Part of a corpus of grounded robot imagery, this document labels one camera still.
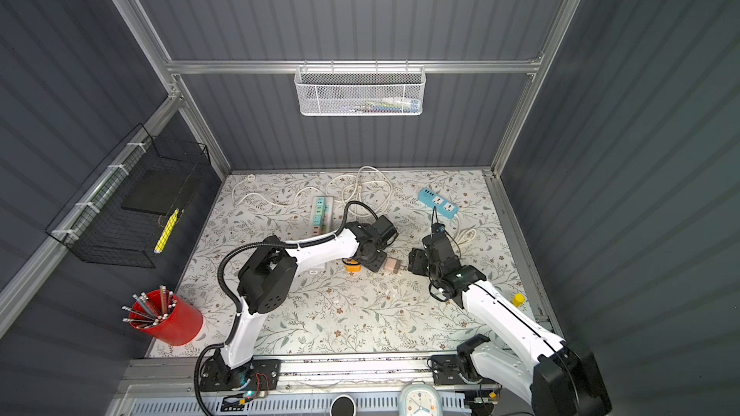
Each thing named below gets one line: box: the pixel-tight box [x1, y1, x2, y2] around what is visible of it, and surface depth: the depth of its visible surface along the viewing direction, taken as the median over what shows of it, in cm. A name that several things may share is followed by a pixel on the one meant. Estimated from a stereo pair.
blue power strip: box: [417, 187, 460, 220], surface depth 110 cm
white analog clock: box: [398, 383, 444, 416], surface depth 69 cm
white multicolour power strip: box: [311, 195, 335, 237], surface depth 104 cm
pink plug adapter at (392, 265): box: [384, 258, 400, 274], surface depth 93 cm
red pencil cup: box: [129, 288, 205, 346], surface depth 74 cm
